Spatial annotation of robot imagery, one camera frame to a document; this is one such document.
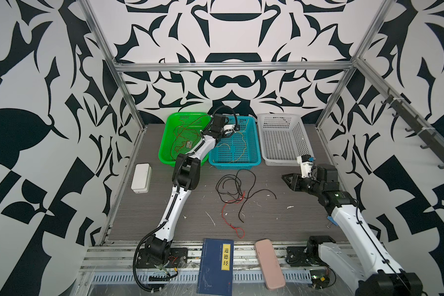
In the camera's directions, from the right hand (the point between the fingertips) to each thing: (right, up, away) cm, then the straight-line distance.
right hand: (284, 174), depth 80 cm
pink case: (-8, -34, -10) cm, 36 cm away
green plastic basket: (-57, +16, +23) cm, 63 cm away
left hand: (-29, +28, +30) cm, 50 cm away
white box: (-66, -4, +11) cm, 67 cm away
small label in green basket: (-47, +13, +31) cm, 58 cm away
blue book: (-29, -36, -10) cm, 48 cm away
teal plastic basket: (-16, +9, +28) cm, 33 cm away
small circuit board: (+11, -38, -9) cm, 41 cm away
